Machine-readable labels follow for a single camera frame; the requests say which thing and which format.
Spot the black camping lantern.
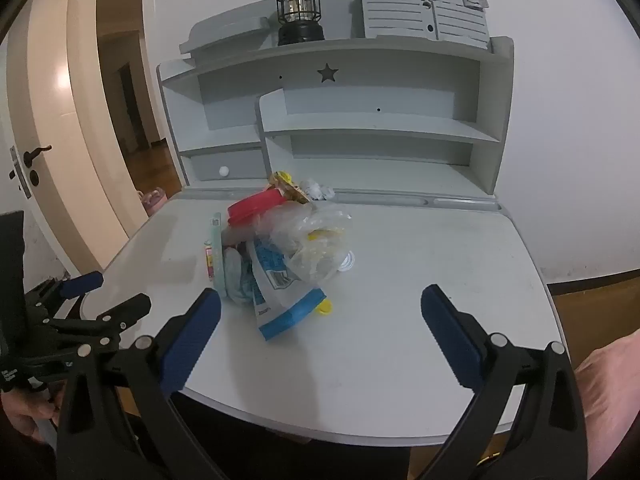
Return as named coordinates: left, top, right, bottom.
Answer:
left=268, top=0, right=328, bottom=47

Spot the white crumpled tissue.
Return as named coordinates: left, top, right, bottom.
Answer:
left=300, top=178, right=336, bottom=202

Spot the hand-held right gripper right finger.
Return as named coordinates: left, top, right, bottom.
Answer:
left=410, top=284, right=591, bottom=480

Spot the cream door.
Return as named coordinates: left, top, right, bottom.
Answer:
left=0, top=0, right=148, bottom=281

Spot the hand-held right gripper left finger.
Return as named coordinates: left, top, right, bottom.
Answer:
left=55, top=287, right=223, bottom=480

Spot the clear plastic bag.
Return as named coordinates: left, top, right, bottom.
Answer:
left=255, top=200, right=353, bottom=283

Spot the yellow gold snack wrapper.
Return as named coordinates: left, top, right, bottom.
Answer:
left=267, top=171, right=312, bottom=205

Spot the grey blue crumpled cloth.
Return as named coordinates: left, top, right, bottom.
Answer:
left=222, top=247, right=261, bottom=306

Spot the red plastic lid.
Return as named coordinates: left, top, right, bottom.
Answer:
left=221, top=189, right=291, bottom=251

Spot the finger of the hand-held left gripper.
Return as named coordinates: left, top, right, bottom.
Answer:
left=22, top=271, right=104, bottom=322
left=42, top=293, right=152, bottom=361

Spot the grey drawer with white knob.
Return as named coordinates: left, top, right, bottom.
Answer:
left=190, top=149, right=266, bottom=182

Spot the pink bed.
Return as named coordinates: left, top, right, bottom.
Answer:
left=574, top=330, right=640, bottom=480

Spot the person's left hand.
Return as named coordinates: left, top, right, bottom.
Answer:
left=0, top=387, right=67, bottom=443

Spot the grey slatted panel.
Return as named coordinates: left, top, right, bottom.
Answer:
left=359, top=0, right=437, bottom=41
left=425, top=0, right=492, bottom=50

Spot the light green plastic strip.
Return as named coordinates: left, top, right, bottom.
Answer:
left=209, top=212, right=227, bottom=292

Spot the black door handle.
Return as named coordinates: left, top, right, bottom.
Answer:
left=9, top=145, right=53, bottom=199

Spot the grey desk hutch shelf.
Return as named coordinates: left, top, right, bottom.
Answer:
left=156, top=0, right=515, bottom=211

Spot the blue white pouch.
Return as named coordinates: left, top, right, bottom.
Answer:
left=245, top=237, right=327, bottom=342

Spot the pink water bottle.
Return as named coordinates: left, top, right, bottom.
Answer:
left=137, top=187, right=169, bottom=218

